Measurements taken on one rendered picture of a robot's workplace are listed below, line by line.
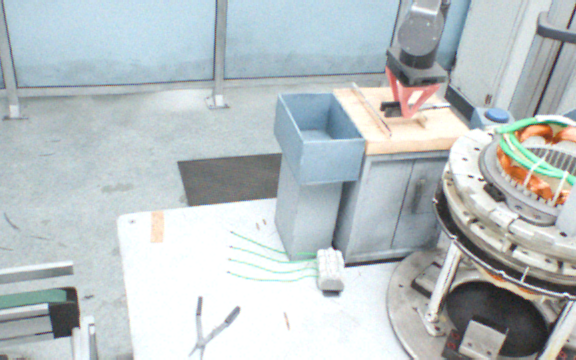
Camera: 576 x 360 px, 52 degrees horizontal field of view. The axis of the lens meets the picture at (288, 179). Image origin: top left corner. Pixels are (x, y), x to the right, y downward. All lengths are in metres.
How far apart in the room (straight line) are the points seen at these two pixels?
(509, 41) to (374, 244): 2.20
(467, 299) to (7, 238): 1.77
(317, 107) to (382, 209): 0.22
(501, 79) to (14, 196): 2.37
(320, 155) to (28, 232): 1.66
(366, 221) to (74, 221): 1.58
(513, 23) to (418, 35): 2.35
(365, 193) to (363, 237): 0.11
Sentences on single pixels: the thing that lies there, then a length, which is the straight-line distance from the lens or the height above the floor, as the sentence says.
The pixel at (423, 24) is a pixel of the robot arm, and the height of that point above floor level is 1.28.
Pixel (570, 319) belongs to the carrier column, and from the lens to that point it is 0.97.
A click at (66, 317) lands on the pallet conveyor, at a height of 0.72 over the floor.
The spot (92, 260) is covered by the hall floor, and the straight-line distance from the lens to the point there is 2.30.
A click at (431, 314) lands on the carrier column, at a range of 1.05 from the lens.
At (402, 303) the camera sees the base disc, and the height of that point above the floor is 0.80.
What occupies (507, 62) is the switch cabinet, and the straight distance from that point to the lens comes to 3.26.
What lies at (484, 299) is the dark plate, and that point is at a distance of 1.19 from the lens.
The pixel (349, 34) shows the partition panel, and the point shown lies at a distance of 3.33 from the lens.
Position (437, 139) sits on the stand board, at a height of 1.06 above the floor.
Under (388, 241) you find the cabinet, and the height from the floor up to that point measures 0.83.
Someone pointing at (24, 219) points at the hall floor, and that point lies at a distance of 2.53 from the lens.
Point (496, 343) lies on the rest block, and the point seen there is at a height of 0.85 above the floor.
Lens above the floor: 1.56
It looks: 35 degrees down
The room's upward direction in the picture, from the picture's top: 7 degrees clockwise
